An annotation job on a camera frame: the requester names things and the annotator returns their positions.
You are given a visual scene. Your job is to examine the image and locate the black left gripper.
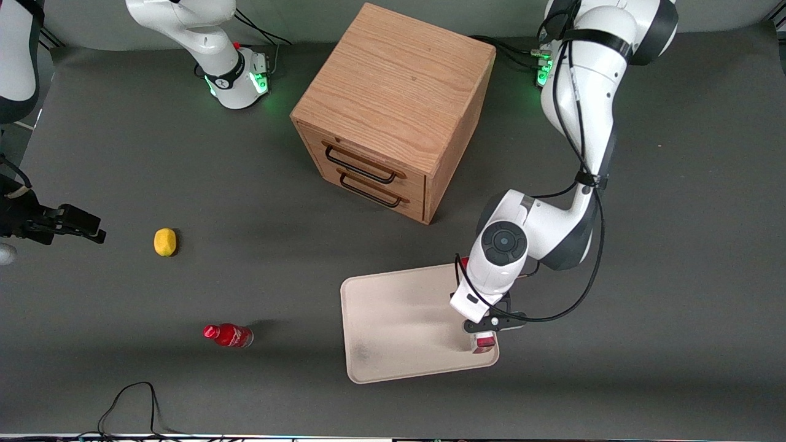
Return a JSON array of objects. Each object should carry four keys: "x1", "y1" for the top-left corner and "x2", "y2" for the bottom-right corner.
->
[{"x1": 462, "y1": 293, "x2": 527, "y2": 335}]

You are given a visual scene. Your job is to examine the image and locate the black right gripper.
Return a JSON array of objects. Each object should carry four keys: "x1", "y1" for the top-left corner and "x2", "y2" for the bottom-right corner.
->
[{"x1": 0, "y1": 175, "x2": 107, "y2": 245}]

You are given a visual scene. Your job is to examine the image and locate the red cookie box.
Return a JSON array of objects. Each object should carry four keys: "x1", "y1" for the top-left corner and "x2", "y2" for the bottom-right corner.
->
[{"x1": 461, "y1": 257, "x2": 498, "y2": 355}]

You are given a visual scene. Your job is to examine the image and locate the beige plastic tray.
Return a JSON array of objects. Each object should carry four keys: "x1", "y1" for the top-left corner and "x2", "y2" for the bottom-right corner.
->
[{"x1": 340, "y1": 261, "x2": 500, "y2": 385}]

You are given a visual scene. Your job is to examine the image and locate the red drink bottle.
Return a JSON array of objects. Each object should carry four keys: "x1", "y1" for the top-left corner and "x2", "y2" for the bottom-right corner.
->
[{"x1": 203, "y1": 323, "x2": 254, "y2": 349}]

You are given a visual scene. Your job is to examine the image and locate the wooden drawer cabinet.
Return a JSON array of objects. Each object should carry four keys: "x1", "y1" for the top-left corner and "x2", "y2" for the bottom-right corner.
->
[{"x1": 290, "y1": 2, "x2": 497, "y2": 225}]

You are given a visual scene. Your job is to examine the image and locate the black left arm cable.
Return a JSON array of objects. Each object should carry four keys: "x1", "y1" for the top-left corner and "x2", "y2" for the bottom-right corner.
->
[{"x1": 454, "y1": 0, "x2": 609, "y2": 324}]

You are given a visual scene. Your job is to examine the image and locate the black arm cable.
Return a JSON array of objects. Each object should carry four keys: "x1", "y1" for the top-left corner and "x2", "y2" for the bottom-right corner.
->
[
  {"x1": 454, "y1": 0, "x2": 609, "y2": 324},
  {"x1": 0, "y1": 153, "x2": 31, "y2": 188}
]

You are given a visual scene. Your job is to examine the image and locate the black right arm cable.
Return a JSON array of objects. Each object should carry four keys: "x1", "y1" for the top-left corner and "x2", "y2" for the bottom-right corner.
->
[{"x1": 0, "y1": 153, "x2": 31, "y2": 188}]

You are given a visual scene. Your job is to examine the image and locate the wooden drawer with black handle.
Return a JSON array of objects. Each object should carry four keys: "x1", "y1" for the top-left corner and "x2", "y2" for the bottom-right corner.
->
[
  {"x1": 298, "y1": 122, "x2": 427, "y2": 197},
  {"x1": 313, "y1": 153, "x2": 426, "y2": 223}
]

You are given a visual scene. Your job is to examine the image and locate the black looped floor cable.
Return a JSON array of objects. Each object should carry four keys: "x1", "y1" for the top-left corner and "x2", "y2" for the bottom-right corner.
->
[{"x1": 97, "y1": 381, "x2": 185, "y2": 440}]

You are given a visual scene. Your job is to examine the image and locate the black right base cables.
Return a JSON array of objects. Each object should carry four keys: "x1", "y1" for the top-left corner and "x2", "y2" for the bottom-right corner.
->
[{"x1": 233, "y1": 9, "x2": 292, "y2": 77}]

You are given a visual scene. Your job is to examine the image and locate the black base cables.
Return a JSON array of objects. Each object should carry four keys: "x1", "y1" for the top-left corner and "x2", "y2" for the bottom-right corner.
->
[
  {"x1": 233, "y1": 9, "x2": 292, "y2": 77},
  {"x1": 470, "y1": 34, "x2": 553, "y2": 69}
]

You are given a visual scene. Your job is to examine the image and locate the black left base cables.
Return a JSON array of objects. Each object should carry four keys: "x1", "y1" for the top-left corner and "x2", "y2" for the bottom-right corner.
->
[{"x1": 470, "y1": 34, "x2": 553, "y2": 69}]

